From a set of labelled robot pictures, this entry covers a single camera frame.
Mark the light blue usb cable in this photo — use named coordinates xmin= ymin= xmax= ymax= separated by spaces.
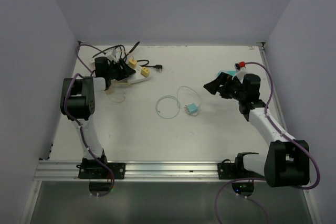
xmin=155 ymin=86 xmax=202 ymax=119

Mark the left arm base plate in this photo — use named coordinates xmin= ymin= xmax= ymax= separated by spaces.
xmin=76 ymin=163 xmax=126 ymax=179

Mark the beige power strip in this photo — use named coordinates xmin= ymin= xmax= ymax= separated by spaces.
xmin=92 ymin=66 xmax=113 ymax=94

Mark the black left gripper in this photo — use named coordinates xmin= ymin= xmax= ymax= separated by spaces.
xmin=106 ymin=58 xmax=135 ymax=81

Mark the aluminium front rail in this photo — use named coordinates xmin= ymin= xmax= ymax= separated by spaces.
xmin=34 ymin=158 xmax=310 ymax=182

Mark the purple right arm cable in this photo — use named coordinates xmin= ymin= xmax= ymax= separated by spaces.
xmin=215 ymin=61 xmax=321 ymax=224

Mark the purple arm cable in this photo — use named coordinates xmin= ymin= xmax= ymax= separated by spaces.
xmin=215 ymin=61 xmax=321 ymax=224
xmin=64 ymin=44 xmax=116 ymax=197

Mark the teal power strip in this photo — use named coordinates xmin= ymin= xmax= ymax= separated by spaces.
xmin=217 ymin=70 xmax=236 ymax=77

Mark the light blue usb charger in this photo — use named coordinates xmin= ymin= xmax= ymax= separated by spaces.
xmin=184 ymin=103 xmax=199 ymax=116

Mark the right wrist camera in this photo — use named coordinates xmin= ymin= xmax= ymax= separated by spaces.
xmin=235 ymin=61 xmax=247 ymax=80

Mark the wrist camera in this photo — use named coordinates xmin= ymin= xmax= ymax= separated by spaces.
xmin=235 ymin=61 xmax=247 ymax=80
xmin=105 ymin=48 xmax=118 ymax=62

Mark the yellow cube charger front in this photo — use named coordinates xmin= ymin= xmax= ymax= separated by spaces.
xmin=141 ymin=67 xmax=150 ymax=78

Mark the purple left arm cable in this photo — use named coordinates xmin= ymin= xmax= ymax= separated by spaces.
xmin=64 ymin=44 xmax=116 ymax=197

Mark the yellow cube charger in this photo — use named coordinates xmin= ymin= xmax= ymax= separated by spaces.
xmin=128 ymin=57 xmax=138 ymax=69
xmin=141 ymin=67 xmax=150 ymax=78

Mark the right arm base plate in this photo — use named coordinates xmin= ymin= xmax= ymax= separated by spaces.
xmin=217 ymin=159 xmax=250 ymax=180

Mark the white triangular power strip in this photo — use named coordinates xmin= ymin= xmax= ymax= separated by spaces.
xmin=127 ymin=66 xmax=152 ymax=84

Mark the black power cable with plug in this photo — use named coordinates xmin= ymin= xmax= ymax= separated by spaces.
xmin=91 ymin=41 xmax=164 ymax=73

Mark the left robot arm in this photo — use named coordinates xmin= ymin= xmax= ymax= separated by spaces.
xmin=60 ymin=57 xmax=135 ymax=178

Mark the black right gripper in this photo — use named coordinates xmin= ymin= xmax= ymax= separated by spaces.
xmin=204 ymin=72 xmax=246 ymax=102

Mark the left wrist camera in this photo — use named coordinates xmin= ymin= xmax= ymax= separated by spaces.
xmin=105 ymin=48 xmax=118 ymax=62

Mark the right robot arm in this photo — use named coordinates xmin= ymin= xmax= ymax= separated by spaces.
xmin=204 ymin=73 xmax=310 ymax=187

